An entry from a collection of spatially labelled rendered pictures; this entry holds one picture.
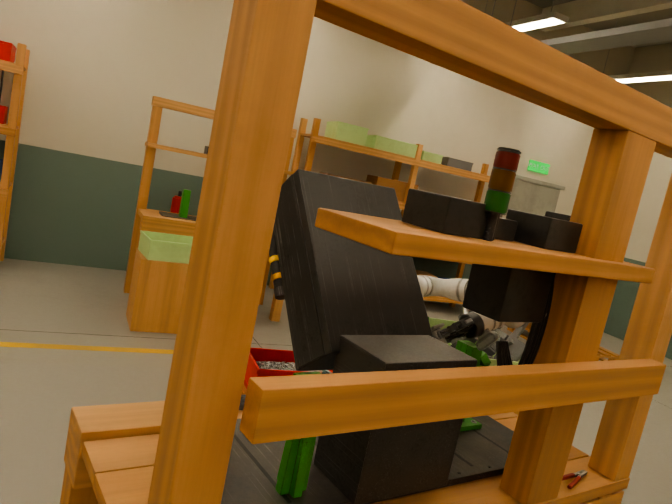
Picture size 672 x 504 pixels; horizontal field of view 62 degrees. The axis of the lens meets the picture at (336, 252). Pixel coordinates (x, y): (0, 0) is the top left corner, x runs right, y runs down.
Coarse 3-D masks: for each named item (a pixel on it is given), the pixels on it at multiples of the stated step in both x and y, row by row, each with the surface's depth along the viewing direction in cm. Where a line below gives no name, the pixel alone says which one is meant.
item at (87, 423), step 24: (72, 408) 143; (96, 408) 145; (120, 408) 148; (144, 408) 150; (72, 432) 140; (96, 432) 134; (120, 432) 138; (144, 432) 141; (72, 456) 137; (72, 480) 135
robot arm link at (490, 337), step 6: (486, 318) 166; (486, 324) 166; (492, 324) 167; (486, 330) 166; (480, 336) 167; (486, 336) 165; (492, 336) 163; (498, 336) 163; (480, 342) 168; (486, 342) 166; (492, 342) 164; (480, 348) 168
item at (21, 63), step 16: (0, 48) 521; (16, 48) 560; (0, 64) 518; (16, 64) 526; (16, 80) 529; (0, 96) 523; (16, 96) 532; (0, 112) 532; (16, 112) 534; (0, 128) 528; (16, 128) 551; (16, 144) 577; (0, 160) 559; (0, 176) 570; (0, 192) 539; (0, 208) 546; (0, 224) 548; (0, 240) 551; (0, 256) 592
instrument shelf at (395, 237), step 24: (336, 216) 108; (360, 216) 112; (360, 240) 101; (384, 240) 95; (408, 240) 95; (432, 240) 98; (456, 240) 102; (480, 240) 115; (504, 240) 133; (480, 264) 107; (504, 264) 111; (528, 264) 115; (552, 264) 120; (576, 264) 125; (600, 264) 130; (624, 264) 137
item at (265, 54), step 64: (256, 0) 76; (256, 64) 77; (256, 128) 80; (256, 192) 82; (640, 192) 140; (192, 256) 87; (256, 256) 84; (192, 320) 84; (576, 320) 138; (640, 320) 167; (192, 384) 83; (192, 448) 86; (512, 448) 149
